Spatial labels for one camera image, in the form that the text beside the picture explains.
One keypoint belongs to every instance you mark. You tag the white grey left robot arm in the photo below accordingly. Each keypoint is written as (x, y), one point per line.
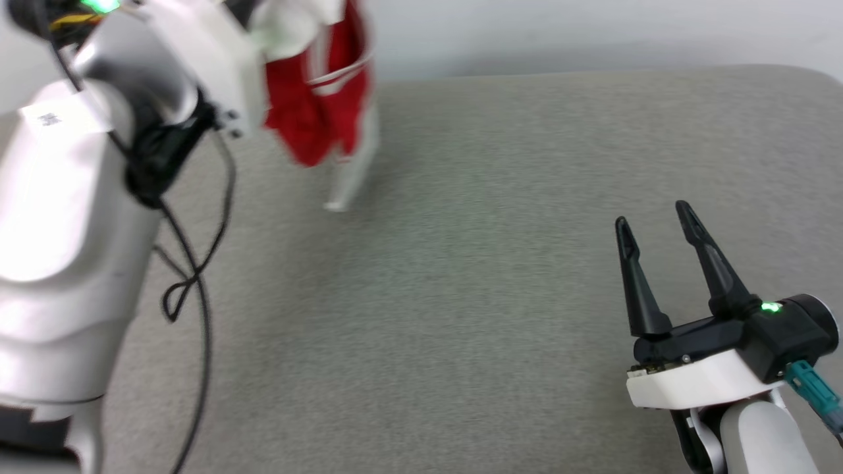
(66, 230)

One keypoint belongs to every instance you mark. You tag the red and white garment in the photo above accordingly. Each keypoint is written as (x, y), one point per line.
(309, 112)

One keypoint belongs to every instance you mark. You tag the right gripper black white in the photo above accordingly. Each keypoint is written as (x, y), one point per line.
(777, 336)

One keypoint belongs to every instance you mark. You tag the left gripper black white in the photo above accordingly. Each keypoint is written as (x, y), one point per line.
(211, 59)

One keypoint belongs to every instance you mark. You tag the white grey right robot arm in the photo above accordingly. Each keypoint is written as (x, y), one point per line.
(764, 441)

